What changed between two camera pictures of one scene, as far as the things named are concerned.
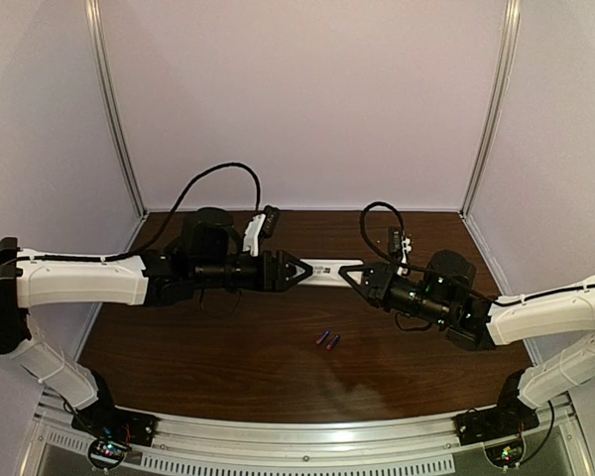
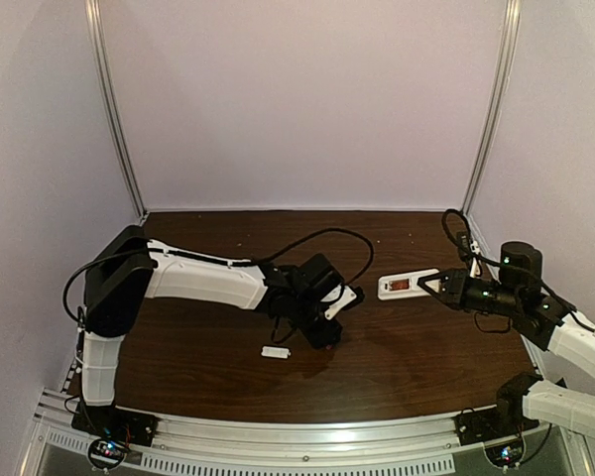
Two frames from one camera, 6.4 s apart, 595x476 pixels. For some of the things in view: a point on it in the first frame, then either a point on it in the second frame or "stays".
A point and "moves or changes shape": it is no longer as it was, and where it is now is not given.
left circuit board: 106,454 stays
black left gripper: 277,282 to 320,340
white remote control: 326,272 moves or changes shape
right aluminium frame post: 499,90 stays
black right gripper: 380,276 to 455,281
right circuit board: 505,454 stays
